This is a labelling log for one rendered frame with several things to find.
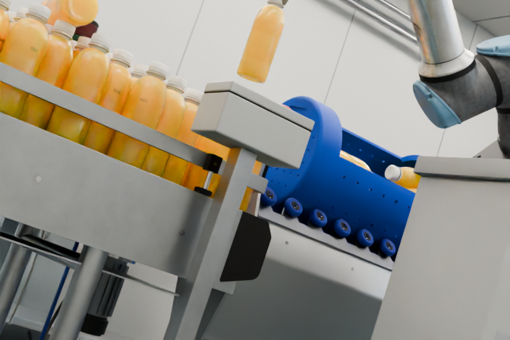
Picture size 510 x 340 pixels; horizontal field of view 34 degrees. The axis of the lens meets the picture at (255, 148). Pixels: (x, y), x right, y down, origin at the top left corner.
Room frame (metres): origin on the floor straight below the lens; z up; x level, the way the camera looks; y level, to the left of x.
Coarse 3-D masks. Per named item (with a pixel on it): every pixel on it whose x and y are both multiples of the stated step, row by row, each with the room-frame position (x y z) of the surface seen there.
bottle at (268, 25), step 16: (272, 0) 1.89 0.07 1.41; (256, 16) 1.90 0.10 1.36; (272, 16) 1.87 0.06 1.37; (256, 32) 1.88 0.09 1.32; (272, 32) 1.88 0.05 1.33; (256, 48) 1.88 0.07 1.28; (272, 48) 1.89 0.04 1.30; (240, 64) 1.91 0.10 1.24; (256, 64) 1.88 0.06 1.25; (256, 80) 1.94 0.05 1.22
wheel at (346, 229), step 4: (336, 220) 1.96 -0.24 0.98; (340, 220) 1.96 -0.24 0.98; (344, 220) 1.97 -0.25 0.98; (336, 224) 1.95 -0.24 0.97; (340, 224) 1.96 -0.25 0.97; (344, 224) 1.97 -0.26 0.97; (336, 228) 1.95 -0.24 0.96; (340, 228) 1.95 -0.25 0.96; (344, 228) 1.96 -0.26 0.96; (348, 228) 1.97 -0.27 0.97; (336, 232) 1.96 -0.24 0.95; (340, 232) 1.95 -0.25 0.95; (344, 232) 1.95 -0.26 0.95; (348, 232) 1.96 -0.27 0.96; (340, 236) 1.96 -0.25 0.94; (344, 236) 1.96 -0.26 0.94
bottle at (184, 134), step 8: (192, 104) 1.72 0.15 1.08; (184, 112) 1.70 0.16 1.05; (192, 112) 1.71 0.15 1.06; (184, 120) 1.70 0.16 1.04; (192, 120) 1.71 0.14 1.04; (184, 128) 1.70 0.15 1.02; (184, 136) 1.71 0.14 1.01; (192, 136) 1.71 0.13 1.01; (192, 144) 1.72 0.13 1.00; (168, 160) 1.70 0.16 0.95; (176, 160) 1.70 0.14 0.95; (184, 160) 1.72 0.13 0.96; (168, 168) 1.70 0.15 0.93; (176, 168) 1.71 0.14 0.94; (184, 168) 1.73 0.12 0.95; (168, 176) 1.70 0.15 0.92; (176, 176) 1.71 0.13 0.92
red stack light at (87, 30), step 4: (88, 24) 2.03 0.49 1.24; (92, 24) 2.03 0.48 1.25; (76, 28) 2.03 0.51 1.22; (80, 28) 2.02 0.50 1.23; (84, 28) 2.03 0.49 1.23; (88, 28) 2.03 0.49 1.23; (92, 28) 2.04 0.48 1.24; (96, 28) 2.05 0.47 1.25; (76, 32) 2.02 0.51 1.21; (80, 32) 2.02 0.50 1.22; (84, 32) 2.03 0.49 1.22; (88, 32) 2.03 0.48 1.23; (92, 32) 2.04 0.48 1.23; (96, 32) 2.06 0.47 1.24; (88, 36) 2.03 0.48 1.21
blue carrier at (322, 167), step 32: (320, 128) 1.86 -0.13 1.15; (320, 160) 1.86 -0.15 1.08; (384, 160) 2.23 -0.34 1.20; (416, 160) 2.17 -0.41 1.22; (288, 192) 1.89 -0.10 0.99; (320, 192) 1.90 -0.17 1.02; (352, 192) 1.93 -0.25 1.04; (384, 192) 1.96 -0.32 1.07; (352, 224) 1.99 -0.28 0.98; (384, 224) 2.01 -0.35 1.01
